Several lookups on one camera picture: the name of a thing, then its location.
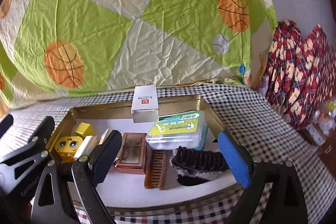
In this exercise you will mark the plastic bags pile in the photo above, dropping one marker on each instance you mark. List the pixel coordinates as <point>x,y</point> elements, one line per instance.
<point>323,122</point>

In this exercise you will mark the large white charger block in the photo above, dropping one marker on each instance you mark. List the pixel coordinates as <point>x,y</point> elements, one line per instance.
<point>87,146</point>

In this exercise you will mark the gold metal tin box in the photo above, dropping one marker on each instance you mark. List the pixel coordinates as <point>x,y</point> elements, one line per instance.
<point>125,194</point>

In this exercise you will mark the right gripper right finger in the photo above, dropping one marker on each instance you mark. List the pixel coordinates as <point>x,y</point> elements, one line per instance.
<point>286,202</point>

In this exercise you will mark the yellow emoji toy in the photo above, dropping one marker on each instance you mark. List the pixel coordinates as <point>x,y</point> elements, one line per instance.
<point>67,146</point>

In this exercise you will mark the small white plug adapter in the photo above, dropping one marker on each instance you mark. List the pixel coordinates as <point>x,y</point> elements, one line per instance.
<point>105,135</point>

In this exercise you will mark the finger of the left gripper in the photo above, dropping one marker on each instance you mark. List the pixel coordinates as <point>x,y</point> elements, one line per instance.
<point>5,124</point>
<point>21,169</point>

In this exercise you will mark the small yellow cube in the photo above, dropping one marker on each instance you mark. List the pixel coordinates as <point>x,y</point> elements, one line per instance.
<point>84,129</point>

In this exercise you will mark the black bristle brush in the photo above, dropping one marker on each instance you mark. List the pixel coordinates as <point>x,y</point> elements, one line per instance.
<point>195,167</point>

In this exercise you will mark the small wooden framed box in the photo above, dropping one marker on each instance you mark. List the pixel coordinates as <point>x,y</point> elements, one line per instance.
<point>132,158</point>

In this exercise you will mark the checkered tablecloth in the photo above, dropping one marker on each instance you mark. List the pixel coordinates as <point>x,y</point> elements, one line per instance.
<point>248,117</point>

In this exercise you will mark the clear green-label floss box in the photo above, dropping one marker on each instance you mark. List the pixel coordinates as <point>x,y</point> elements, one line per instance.
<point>187,129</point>

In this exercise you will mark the white box red seal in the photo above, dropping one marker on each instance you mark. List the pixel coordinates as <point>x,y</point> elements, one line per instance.
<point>144,106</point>

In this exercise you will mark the green basketball bedsheet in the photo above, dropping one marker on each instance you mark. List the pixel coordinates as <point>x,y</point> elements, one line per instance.
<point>64,48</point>

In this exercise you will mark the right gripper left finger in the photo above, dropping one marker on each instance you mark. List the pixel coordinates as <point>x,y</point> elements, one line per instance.
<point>53,202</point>

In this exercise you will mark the red patterned cloth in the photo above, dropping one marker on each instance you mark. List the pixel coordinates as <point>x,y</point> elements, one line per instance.
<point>300,73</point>

